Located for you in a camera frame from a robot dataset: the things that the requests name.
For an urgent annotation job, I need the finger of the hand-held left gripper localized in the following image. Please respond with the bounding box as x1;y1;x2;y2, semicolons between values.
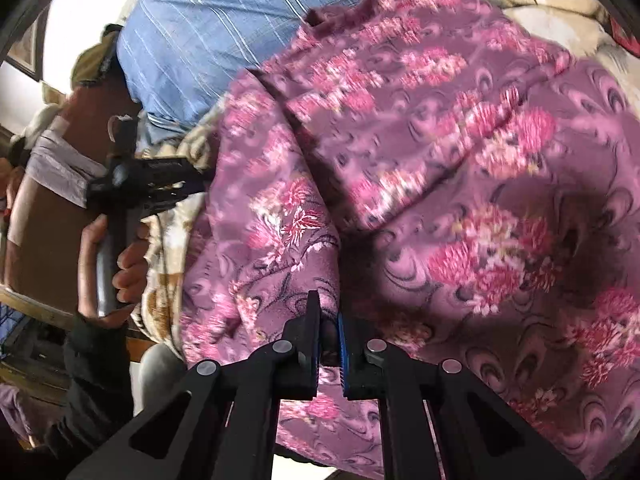
170;159;211;203

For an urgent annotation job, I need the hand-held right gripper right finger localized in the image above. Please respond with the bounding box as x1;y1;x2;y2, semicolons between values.
337;312;587;480

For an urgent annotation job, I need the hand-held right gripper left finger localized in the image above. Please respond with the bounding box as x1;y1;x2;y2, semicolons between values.
66;290;321;480

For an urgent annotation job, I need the purple floral garment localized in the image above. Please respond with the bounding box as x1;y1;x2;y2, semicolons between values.
179;0;640;472

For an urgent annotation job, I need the person's left forearm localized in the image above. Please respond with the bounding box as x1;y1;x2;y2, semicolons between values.
44;312;135;461

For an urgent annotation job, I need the person's left hand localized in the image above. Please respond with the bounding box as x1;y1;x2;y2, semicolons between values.
76;214;151;330

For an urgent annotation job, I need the white cloth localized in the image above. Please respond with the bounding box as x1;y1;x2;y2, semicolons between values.
26;129;107;209

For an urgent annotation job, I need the brown wooden headboard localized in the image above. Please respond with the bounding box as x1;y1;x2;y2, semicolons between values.
4;86;142;306

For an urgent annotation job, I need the cream floral blanket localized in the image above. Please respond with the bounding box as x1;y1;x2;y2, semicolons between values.
129;0;640;362

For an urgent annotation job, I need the blue striped pillow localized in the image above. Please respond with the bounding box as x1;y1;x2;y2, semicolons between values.
116;0;561;147

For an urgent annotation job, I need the framed wall picture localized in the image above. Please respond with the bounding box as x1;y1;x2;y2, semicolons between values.
4;4;52;82

